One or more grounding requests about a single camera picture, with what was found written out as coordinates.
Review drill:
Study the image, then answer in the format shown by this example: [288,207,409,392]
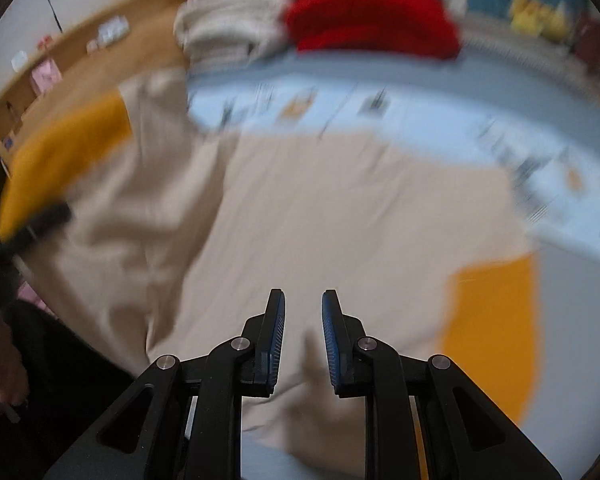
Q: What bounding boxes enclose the white box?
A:
[97,16,131,44]

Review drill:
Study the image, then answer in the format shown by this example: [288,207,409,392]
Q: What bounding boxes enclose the grey bed mat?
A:
[185,52,600,480]

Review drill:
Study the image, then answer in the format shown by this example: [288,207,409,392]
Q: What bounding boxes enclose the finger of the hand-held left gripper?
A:
[5,201,74,253]

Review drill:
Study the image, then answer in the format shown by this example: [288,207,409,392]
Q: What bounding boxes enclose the yellow plush toy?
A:
[509,0,569,42]

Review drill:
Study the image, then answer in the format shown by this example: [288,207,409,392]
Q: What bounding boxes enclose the person's left hand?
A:
[0,305,31,421]

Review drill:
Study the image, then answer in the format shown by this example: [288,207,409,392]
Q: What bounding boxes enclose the wooden bed frame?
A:
[0,0,193,178]

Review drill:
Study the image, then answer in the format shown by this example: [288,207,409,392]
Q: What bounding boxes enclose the red plush cushion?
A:
[284,0,464,60]

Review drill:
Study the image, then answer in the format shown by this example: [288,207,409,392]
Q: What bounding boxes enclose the person's black clothing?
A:
[0,297,148,480]

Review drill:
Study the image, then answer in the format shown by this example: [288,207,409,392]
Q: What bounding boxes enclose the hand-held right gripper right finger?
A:
[322,289,563,480]

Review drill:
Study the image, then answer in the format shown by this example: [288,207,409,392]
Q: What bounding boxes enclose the pink box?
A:
[30,57,64,97]

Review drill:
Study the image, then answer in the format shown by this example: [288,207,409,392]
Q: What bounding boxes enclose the beige sweatshirt with orange cuffs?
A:
[0,67,541,480]

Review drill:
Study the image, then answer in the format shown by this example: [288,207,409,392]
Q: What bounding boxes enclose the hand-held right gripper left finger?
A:
[42,288,286,480]

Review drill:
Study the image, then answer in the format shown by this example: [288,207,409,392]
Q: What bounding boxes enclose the light blue printed bed sheet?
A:
[187,77,600,261]

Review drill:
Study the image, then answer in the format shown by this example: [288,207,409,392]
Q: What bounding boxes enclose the pile of folded beige clothes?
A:
[174,0,293,63]

